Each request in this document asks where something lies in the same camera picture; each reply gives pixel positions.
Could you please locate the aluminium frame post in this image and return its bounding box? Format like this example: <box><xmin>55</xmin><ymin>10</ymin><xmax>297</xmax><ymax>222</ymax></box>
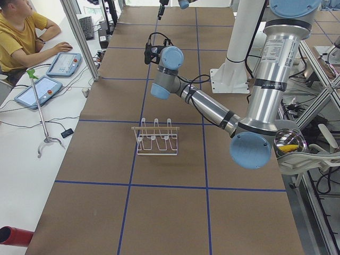
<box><xmin>60</xmin><ymin>0</ymin><xmax>99</xmax><ymax>81</ymax></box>

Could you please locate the black keyboard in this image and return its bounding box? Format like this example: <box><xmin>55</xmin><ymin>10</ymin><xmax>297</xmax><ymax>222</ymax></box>
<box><xmin>78</xmin><ymin>16</ymin><xmax>94</xmax><ymax>40</ymax></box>

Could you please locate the white wire cup holder rack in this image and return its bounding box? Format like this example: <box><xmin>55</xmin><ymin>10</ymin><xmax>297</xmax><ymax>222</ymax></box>
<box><xmin>131</xmin><ymin>118</ymin><xmax>180</xmax><ymax>156</ymax></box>

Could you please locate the metal reacher grabber tool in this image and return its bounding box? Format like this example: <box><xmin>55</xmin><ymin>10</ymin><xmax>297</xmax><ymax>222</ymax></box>
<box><xmin>26</xmin><ymin>68</ymin><xmax>66</xmax><ymax>159</ymax></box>

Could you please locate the teach pendant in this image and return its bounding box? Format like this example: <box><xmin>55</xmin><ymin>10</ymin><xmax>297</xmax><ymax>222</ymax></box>
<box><xmin>46</xmin><ymin>53</ymin><xmax>82</xmax><ymax>77</ymax></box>
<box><xmin>14</xmin><ymin>76</ymin><xmax>62</xmax><ymax>109</ymax></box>

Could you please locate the steel bowl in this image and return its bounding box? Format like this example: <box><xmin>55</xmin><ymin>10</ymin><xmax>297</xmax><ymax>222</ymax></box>
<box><xmin>274</xmin><ymin>129</ymin><xmax>307</xmax><ymax>157</ymax></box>

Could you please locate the lower teach pendant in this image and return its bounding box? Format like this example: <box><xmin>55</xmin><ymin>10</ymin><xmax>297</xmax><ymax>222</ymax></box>
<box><xmin>14</xmin><ymin>76</ymin><xmax>62</xmax><ymax>109</ymax></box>

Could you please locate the small black device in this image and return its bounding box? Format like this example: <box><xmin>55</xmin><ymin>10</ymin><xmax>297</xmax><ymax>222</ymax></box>
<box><xmin>61</xmin><ymin>129</ymin><xmax>74</xmax><ymax>139</ymax></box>

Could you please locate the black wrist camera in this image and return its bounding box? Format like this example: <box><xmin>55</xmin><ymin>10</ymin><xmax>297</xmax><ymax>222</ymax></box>
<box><xmin>144</xmin><ymin>43</ymin><xmax>152</xmax><ymax>65</ymax></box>
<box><xmin>157</xmin><ymin>5</ymin><xmax>165</xmax><ymax>20</ymax></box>

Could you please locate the person in yellow shirt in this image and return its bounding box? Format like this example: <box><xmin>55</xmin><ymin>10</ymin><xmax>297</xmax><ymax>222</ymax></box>
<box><xmin>1</xmin><ymin>1</ymin><xmax>72</xmax><ymax>86</ymax></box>

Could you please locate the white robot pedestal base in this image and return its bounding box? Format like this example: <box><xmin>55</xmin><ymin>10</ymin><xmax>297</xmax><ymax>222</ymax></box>
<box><xmin>210</xmin><ymin>0</ymin><xmax>266</xmax><ymax>94</ymax></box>

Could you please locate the red cylinder bottle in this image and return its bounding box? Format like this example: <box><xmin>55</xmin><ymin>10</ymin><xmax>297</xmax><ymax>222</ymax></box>
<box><xmin>1</xmin><ymin>226</ymin><xmax>34</xmax><ymax>247</ymax></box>

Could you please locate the upper teach pendant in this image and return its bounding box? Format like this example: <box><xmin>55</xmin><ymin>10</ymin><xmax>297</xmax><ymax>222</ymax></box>
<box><xmin>46</xmin><ymin>53</ymin><xmax>82</xmax><ymax>77</ymax></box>

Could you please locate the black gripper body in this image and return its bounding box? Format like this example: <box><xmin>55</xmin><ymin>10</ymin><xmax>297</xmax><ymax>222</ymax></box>
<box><xmin>150</xmin><ymin>46</ymin><xmax>164</xmax><ymax>64</ymax></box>

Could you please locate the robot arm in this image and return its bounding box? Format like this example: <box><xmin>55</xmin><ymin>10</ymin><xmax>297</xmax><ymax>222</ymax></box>
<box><xmin>144</xmin><ymin>1</ymin><xmax>321</xmax><ymax>169</ymax></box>
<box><xmin>178</xmin><ymin>0</ymin><xmax>196</xmax><ymax>10</ymax></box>

